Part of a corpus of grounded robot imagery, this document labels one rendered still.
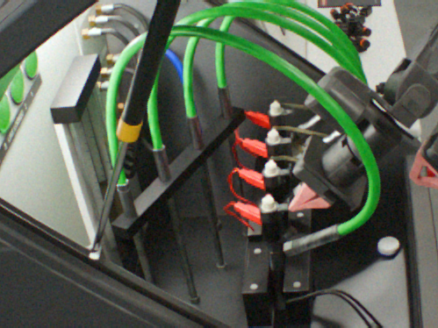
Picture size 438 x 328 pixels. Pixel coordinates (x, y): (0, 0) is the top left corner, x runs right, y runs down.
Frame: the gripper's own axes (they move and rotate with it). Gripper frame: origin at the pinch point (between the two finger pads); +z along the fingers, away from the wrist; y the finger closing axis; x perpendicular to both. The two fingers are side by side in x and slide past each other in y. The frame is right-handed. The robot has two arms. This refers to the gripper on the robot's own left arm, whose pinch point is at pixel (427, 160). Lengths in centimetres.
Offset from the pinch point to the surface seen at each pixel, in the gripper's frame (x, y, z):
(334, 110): -10.2, -0.6, 6.8
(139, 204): -18, 9, 46
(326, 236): 1.1, 4.3, 21.3
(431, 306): 23.9, -3.5, 30.6
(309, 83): -14.3, -0.9, 6.7
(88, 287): -17.9, 31.2, 10.3
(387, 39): 0, -66, 70
